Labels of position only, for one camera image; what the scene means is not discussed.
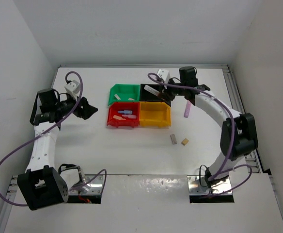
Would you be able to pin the black plastic bin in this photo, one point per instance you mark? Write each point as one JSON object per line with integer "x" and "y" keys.
{"x": 149, "y": 97}

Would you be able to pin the metal base plate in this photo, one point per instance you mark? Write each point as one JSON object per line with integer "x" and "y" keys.
{"x": 84, "y": 187}
{"x": 197, "y": 187}

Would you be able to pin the yellow plastic bin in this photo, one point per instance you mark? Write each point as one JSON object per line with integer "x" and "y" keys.
{"x": 155, "y": 114}

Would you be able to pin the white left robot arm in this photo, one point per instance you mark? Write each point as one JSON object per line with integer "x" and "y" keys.
{"x": 43, "y": 185}

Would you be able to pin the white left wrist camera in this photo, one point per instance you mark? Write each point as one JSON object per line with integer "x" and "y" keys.
{"x": 73, "y": 88}

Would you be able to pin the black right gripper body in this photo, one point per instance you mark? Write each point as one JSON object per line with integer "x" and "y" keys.
{"x": 170, "y": 92}

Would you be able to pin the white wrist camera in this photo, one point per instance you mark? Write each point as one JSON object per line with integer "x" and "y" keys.
{"x": 73, "y": 88}
{"x": 164, "y": 75}

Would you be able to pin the green plastic bin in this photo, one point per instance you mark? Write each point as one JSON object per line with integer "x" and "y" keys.
{"x": 124, "y": 91}

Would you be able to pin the orange correction tape dispenser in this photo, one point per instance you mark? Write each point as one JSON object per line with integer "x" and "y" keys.
{"x": 117, "y": 117}

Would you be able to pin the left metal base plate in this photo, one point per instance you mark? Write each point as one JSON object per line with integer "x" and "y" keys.
{"x": 84, "y": 187}

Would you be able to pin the tan eraser block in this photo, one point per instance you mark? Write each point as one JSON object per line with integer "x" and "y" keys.
{"x": 185, "y": 141}

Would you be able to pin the beige staple box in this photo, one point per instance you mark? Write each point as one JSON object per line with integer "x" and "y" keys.
{"x": 173, "y": 139}

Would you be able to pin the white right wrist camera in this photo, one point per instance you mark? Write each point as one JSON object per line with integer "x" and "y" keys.
{"x": 164, "y": 75}

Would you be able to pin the red plastic bin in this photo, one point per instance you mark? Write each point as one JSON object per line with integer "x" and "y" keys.
{"x": 117, "y": 106}

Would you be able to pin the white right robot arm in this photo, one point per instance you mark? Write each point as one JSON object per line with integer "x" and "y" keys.
{"x": 238, "y": 131}

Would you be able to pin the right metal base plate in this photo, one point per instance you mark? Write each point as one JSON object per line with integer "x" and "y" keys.
{"x": 197, "y": 187}

